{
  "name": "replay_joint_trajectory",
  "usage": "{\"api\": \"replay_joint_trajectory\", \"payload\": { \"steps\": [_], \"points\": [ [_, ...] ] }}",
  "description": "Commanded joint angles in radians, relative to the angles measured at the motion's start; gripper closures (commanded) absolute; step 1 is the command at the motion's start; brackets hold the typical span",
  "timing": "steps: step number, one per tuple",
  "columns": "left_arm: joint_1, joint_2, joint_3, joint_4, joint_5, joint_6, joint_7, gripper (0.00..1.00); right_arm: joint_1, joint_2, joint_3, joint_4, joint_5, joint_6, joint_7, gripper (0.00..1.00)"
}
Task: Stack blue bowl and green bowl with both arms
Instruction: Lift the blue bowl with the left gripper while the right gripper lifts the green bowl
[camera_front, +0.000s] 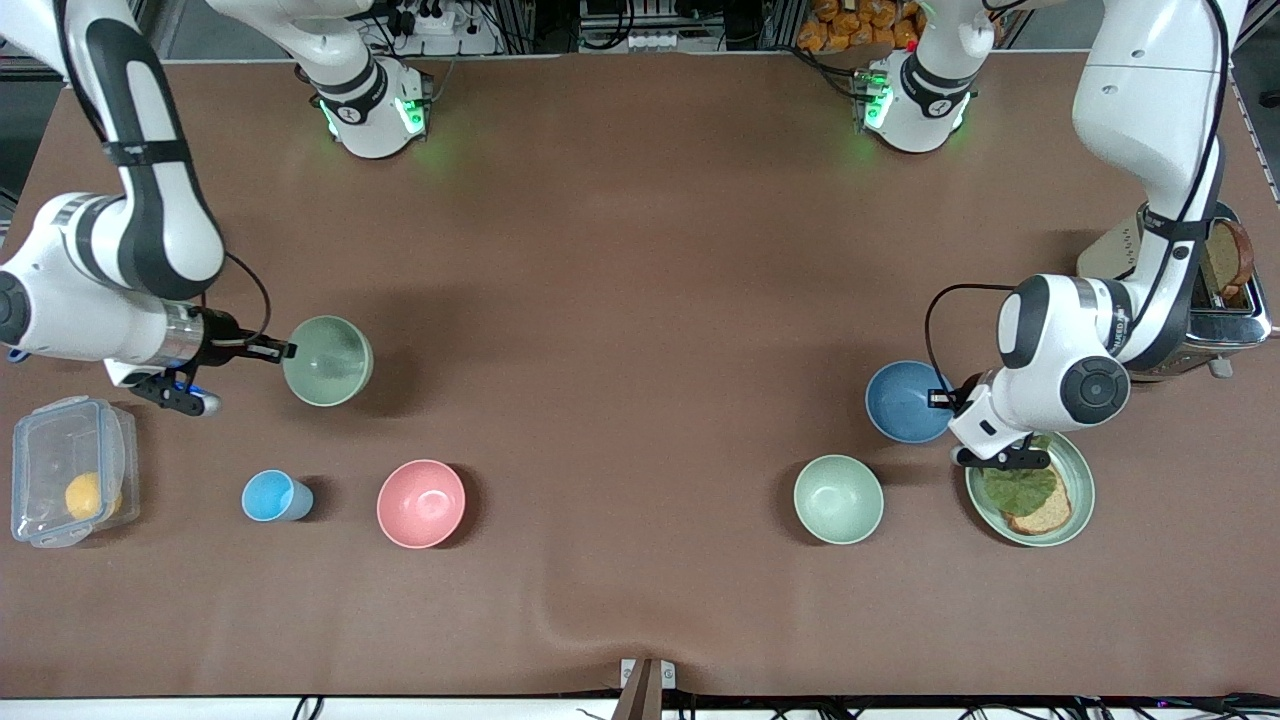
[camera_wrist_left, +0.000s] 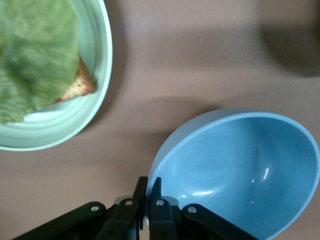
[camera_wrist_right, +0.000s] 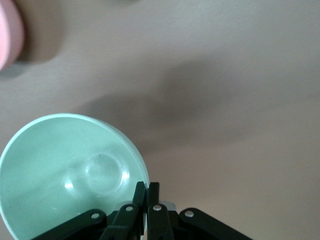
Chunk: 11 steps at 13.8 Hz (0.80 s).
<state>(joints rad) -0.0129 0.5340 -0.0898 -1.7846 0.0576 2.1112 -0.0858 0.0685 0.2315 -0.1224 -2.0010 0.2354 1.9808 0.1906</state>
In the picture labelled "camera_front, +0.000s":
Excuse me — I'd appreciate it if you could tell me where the brown bread slice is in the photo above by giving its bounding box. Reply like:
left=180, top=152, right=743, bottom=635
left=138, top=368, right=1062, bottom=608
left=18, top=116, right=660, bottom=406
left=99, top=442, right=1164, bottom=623
left=1198, top=218, right=1256, bottom=306

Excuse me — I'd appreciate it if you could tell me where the beige chrome toaster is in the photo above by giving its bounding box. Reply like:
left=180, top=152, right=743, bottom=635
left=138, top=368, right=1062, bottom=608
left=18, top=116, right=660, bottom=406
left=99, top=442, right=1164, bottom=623
left=1077, top=200, right=1274, bottom=383

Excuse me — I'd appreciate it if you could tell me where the light blue cup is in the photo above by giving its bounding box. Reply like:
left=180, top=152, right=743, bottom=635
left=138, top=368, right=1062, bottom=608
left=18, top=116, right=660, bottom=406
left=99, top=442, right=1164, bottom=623
left=241, top=469, right=314, bottom=523

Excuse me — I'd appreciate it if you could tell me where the metal clamp bracket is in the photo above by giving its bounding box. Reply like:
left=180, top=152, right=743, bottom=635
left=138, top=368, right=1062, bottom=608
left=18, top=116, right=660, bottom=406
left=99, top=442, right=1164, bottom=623
left=612, top=658, right=677, bottom=720

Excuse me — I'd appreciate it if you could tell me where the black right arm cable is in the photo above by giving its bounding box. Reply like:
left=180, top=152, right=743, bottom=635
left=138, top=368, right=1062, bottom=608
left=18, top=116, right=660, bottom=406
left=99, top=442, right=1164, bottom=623
left=200, top=250, right=274, bottom=347

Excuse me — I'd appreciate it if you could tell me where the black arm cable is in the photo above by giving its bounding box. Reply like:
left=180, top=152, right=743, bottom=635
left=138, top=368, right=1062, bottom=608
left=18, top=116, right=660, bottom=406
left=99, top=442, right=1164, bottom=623
left=924, top=283, right=1017, bottom=397
left=200, top=250, right=274, bottom=347

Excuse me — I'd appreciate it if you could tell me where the clear plastic lidded container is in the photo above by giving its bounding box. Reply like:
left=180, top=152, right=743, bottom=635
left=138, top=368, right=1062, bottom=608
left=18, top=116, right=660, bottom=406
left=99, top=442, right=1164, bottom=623
left=10, top=396, right=141, bottom=549

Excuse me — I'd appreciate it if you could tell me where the orange snack bag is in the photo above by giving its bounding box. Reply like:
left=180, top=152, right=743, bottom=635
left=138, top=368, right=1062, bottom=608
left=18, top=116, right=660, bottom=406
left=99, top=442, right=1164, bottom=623
left=797, top=0, right=921, bottom=53

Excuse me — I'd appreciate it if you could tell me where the yellow lemon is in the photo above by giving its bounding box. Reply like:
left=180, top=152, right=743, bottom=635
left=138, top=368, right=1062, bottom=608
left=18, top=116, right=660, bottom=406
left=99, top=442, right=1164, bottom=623
left=65, top=472, right=124, bottom=522

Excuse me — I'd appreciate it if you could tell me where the light green bowl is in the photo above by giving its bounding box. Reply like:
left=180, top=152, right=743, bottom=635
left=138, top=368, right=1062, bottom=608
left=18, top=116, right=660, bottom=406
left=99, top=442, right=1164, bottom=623
left=282, top=315, right=374, bottom=408
left=793, top=454, right=885, bottom=546

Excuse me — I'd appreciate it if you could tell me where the brown table cloth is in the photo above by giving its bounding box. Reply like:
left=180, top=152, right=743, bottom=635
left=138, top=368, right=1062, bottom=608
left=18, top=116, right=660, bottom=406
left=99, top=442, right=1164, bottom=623
left=0, top=50, right=1280, bottom=698

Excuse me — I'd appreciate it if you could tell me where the white power strip with plugs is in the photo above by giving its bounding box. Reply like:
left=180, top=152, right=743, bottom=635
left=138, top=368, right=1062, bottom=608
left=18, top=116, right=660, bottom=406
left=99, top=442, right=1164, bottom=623
left=400, top=0, right=469, bottom=37

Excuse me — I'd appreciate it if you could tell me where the wholegrain bread slice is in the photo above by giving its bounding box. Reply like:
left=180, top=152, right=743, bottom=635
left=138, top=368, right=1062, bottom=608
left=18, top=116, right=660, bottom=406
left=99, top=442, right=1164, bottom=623
left=985, top=470, right=1073, bottom=536

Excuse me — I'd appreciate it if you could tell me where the pink bowl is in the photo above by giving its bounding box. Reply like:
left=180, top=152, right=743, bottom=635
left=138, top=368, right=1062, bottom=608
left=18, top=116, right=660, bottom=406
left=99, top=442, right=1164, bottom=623
left=376, top=459, right=467, bottom=550

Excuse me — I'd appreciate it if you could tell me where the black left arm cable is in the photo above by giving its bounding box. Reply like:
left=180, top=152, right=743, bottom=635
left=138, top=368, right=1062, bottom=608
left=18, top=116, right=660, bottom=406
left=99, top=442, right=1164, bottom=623
left=924, top=283, right=1017, bottom=397

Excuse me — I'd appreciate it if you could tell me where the green lettuce leaf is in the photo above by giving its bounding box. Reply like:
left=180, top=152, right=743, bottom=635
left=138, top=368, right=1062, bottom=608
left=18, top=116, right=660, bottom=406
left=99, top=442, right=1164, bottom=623
left=983, top=436, right=1059, bottom=518

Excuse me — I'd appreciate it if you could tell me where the blue bowl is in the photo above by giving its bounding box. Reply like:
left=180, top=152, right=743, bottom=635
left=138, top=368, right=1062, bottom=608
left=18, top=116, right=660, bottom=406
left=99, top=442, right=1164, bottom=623
left=865, top=360, right=956, bottom=444

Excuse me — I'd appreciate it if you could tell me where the light green plate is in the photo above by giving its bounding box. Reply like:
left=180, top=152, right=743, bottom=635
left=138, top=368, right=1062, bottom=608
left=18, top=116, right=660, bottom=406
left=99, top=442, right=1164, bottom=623
left=965, top=430, right=1096, bottom=548

